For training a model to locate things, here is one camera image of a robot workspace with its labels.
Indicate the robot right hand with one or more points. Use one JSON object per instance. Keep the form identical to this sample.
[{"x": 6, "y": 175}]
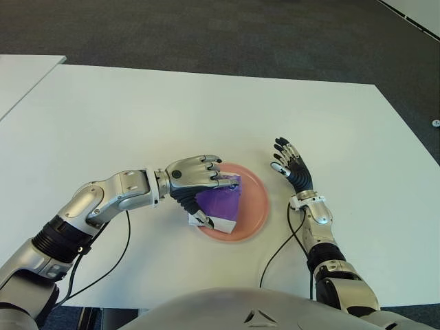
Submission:
[{"x": 300, "y": 175}]

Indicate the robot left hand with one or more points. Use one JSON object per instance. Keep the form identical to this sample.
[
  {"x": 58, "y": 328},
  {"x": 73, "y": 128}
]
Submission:
[{"x": 189, "y": 172}]

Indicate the white table with dark edge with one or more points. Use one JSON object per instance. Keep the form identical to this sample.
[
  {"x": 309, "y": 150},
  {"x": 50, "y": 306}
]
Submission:
[{"x": 20, "y": 79}]

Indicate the robot left arm silver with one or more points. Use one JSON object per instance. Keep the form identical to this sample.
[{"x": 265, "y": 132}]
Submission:
[{"x": 103, "y": 199}]

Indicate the purple tissue paper pack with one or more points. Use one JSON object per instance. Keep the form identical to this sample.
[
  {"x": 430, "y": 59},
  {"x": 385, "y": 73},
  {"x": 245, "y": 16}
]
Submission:
[{"x": 220, "y": 206}]

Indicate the robot right arm silver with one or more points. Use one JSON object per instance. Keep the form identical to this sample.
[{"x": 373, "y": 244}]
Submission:
[{"x": 321, "y": 220}]

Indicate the small white floor object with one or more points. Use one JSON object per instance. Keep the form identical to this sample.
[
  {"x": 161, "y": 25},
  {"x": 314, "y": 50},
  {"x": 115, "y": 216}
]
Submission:
[{"x": 436, "y": 123}]

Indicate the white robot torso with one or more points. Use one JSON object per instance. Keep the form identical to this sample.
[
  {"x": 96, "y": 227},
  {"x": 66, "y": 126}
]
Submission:
[{"x": 223, "y": 309}]

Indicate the pink round plate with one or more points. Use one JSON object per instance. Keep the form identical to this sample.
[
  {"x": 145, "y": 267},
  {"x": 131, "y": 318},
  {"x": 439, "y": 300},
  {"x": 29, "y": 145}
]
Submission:
[{"x": 254, "y": 206}]

